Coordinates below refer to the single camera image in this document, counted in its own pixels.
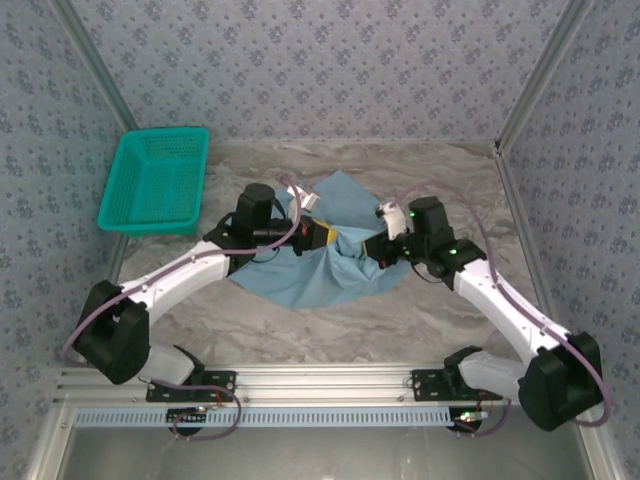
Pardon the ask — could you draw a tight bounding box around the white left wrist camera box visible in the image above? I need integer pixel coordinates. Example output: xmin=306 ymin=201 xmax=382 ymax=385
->
xmin=287 ymin=183 xmax=321 ymax=211

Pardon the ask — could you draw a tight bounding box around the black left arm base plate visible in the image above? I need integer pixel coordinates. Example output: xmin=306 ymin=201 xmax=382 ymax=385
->
xmin=145 ymin=369 xmax=237 ymax=403

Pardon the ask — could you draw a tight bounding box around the small black controller board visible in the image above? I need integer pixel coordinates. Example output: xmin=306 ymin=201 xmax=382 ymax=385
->
xmin=449 ymin=407 xmax=489 ymax=434
xmin=166 ymin=407 xmax=209 ymax=437

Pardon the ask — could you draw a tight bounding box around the steel sheet panel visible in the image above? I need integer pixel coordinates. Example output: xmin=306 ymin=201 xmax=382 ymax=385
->
xmin=54 ymin=427 xmax=596 ymax=480

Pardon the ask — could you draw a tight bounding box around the white slotted cable duct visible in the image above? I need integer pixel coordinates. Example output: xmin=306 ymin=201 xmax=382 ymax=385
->
xmin=73 ymin=405 xmax=464 ymax=429

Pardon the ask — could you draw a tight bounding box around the aluminium corner post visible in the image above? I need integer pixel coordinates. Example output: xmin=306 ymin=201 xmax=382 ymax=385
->
xmin=49 ymin=0 xmax=140 ymax=132
xmin=493 ymin=0 xmax=597 ymax=156

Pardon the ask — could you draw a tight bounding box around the green plastic basket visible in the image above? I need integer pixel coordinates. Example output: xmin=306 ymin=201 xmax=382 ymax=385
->
xmin=96 ymin=126 xmax=210 ymax=237

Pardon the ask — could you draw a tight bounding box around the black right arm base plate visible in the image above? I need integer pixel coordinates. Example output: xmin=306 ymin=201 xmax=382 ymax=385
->
xmin=410 ymin=368 xmax=504 ymax=403

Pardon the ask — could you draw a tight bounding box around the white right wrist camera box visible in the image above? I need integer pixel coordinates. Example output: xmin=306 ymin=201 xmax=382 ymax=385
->
xmin=374 ymin=200 xmax=410 ymax=237

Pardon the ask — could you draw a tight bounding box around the light blue t-shirt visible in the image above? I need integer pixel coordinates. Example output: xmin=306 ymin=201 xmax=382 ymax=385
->
xmin=227 ymin=169 xmax=409 ymax=312

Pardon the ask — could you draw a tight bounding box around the aluminium side rail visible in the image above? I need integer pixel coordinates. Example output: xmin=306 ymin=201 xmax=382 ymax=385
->
xmin=492 ymin=142 xmax=571 ymax=365
xmin=77 ymin=232 xmax=132 ymax=369

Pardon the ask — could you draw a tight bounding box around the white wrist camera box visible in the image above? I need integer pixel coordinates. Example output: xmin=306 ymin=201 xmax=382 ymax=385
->
xmin=287 ymin=183 xmax=321 ymax=211
xmin=374 ymin=200 xmax=410 ymax=237

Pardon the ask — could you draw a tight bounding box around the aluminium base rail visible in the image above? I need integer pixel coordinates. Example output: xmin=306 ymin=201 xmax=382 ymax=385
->
xmin=53 ymin=364 xmax=599 ymax=406

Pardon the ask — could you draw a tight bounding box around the aluminium frame beam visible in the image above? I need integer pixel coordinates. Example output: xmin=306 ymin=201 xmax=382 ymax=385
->
xmin=23 ymin=404 xmax=77 ymax=480
xmin=572 ymin=404 xmax=627 ymax=480

